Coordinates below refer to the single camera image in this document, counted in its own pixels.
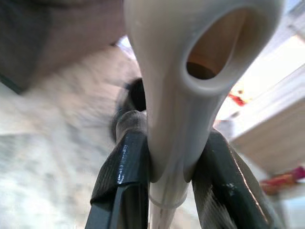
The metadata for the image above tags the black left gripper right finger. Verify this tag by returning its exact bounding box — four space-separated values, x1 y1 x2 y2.
190 128 286 229

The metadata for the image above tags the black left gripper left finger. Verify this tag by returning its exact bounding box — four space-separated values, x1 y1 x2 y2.
90 111 153 229

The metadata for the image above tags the wooden handled broom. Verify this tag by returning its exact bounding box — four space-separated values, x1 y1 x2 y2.
123 0 285 229

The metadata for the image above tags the orange spray can red cap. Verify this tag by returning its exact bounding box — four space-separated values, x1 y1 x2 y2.
259 167 305 195

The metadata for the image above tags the dark brown sofa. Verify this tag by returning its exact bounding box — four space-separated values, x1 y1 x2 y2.
0 0 127 95

